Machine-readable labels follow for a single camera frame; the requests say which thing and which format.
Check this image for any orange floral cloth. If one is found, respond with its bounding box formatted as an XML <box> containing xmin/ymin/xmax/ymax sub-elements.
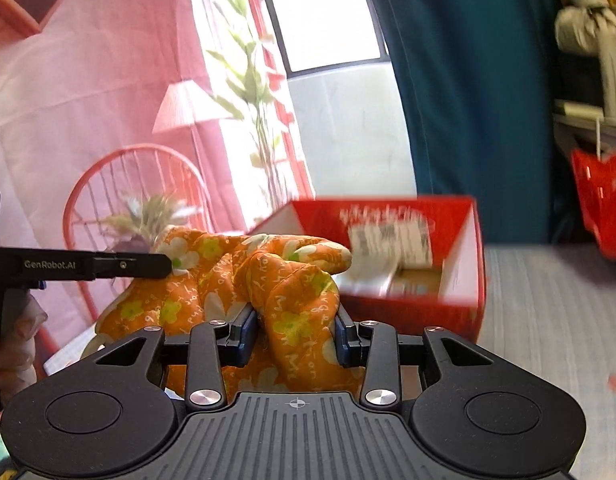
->
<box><xmin>85</xmin><ymin>226</ymin><xmax>365</xmax><ymax>398</ymax></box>

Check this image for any person's left hand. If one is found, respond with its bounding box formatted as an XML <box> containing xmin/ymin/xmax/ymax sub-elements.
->
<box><xmin>0</xmin><ymin>289</ymin><xmax>47</xmax><ymax>408</ymax></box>

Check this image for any potted green plant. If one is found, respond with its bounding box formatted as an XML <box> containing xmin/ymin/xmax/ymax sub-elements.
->
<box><xmin>98</xmin><ymin>194</ymin><xmax>199</xmax><ymax>252</ymax></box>

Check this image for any red strawberry cardboard box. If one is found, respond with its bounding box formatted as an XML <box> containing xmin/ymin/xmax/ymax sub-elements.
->
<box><xmin>253</xmin><ymin>195</ymin><xmax>486</xmax><ymax>341</ymax></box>

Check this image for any blue plaid tablecloth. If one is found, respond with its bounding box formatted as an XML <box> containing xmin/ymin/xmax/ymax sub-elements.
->
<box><xmin>42</xmin><ymin>244</ymin><xmax>616</xmax><ymax>480</ymax></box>

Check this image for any tall leafy plant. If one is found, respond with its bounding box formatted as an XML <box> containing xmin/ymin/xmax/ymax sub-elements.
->
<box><xmin>208</xmin><ymin>0</ymin><xmax>291</xmax><ymax>210</ymax></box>

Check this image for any red plastic bag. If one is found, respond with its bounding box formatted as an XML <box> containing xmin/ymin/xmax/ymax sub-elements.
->
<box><xmin>570</xmin><ymin>148</ymin><xmax>616</xmax><ymax>261</ymax></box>

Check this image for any teal curtain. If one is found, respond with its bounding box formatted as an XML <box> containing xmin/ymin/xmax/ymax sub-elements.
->
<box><xmin>372</xmin><ymin>0</ymin><xmax>558</xmax><ymax>243</ymax></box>

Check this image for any dark shelf unit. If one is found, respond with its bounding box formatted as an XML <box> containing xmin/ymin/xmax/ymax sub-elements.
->
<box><xmin>554</xmin><ymin>0</ymin><xmax>616</xmax><ymax>155</ymax></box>

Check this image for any red wire chair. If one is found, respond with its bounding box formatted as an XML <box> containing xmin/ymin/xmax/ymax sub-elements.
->
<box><xmin>34</xmin><ymin>142</ymin><xmax>219</xmax><ymax>380</ymax></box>

